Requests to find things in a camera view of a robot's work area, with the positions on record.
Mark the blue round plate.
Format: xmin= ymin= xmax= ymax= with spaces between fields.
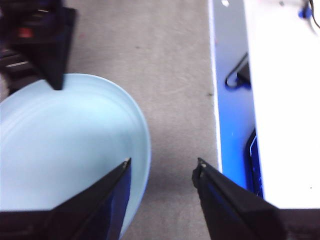
xmin=0 ymin=72 xmax=152 ymax=238

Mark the black flat device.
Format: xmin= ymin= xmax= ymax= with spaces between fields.
xmin=246 ymin=128 xmax=265 ymax=200

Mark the small blue object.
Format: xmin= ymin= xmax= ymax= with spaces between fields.
xmin=298 ymin=4 xmax=313 ymax=19

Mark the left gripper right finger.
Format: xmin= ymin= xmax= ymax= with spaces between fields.
xmin=191 ymin=157 xmax=320 ymax=240

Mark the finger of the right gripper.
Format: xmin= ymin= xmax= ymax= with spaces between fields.
xmin=11 ymin=6 xmax=78 ymax=91

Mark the white desk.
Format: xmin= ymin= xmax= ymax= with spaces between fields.
xmin=243 ymin=0 xmax=320 ymax=208

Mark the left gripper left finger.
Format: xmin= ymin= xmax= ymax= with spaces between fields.
xmin=0 ymin=157 xmax=132 ymax=240

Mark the black cable with plug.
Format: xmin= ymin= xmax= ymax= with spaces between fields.
xmin=224 ymin=52 xmax=251 ymax=90

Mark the thin black cable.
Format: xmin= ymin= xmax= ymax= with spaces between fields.
xmin=308 ymin=0 xmax=320 ymax=33

